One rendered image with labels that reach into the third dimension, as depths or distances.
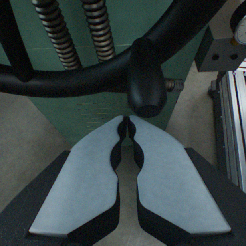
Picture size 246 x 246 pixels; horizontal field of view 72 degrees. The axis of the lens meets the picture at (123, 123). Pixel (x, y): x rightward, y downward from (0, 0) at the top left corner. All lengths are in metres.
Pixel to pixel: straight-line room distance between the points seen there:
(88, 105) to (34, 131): 0.56
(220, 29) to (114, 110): 0.34
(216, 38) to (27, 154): 0.91
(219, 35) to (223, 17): 0.05
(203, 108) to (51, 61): 0.83
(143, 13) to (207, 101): 0.81
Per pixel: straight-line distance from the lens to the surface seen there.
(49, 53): 0.41
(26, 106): 1.16
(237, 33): 0.33
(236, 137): 0.75
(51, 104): 0.57
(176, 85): 0.32
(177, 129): 0.94
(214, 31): 0.38
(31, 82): 0.19
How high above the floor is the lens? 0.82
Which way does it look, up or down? 62 degrees down
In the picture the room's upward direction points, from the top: 5 degrees counter-clockwise
